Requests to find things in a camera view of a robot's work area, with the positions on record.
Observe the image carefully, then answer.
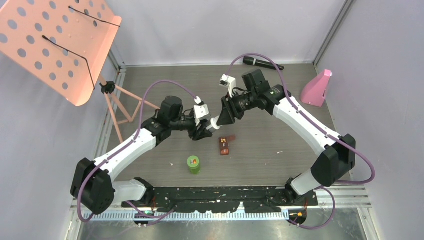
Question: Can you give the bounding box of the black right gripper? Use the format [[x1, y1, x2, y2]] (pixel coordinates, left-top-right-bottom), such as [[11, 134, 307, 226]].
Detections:
[[216, 91, 257, 127]]

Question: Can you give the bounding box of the white capped pill bottle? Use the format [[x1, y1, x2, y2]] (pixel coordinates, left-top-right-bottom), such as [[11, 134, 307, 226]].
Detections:
[[206, 116, 221, 133]]

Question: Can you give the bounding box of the brown translucent pill container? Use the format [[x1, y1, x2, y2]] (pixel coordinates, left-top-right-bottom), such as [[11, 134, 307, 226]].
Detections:
[[218, 134, 236, 156]]

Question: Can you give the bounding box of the green black pill bottle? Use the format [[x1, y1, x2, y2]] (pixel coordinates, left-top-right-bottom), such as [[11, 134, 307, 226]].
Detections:
[[187, 155, 201, 175]]

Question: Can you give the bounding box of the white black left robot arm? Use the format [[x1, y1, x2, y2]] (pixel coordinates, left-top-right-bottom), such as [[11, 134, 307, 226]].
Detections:
[[70, 96, 220, 215]]

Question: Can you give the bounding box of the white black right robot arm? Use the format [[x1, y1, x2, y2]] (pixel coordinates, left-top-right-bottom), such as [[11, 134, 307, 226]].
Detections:
[[208, 69, 356, 205]]

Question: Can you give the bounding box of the black microphone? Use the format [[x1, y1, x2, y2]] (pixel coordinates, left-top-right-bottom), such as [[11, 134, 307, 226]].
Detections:
[[242, 56, 285, 71]]

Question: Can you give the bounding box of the pink wedge object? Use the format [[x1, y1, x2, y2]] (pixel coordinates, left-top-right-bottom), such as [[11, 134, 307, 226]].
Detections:
[[300, 69, 332, 107]]

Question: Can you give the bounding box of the pink music stand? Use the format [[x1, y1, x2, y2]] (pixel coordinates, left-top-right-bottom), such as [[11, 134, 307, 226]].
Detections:
[[0, 0, 162, 143]]

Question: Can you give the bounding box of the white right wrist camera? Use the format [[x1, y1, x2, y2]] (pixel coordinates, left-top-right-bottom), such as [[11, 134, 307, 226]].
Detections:
[[219, 74, 237, 98]]

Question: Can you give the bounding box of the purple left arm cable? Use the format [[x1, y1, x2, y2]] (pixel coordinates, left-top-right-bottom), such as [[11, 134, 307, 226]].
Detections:
[[76, 79, 201, 226]]

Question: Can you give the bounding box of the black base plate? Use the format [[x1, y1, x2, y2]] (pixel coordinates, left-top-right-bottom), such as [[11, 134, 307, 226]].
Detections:
[[121, 186, 318, 214]]

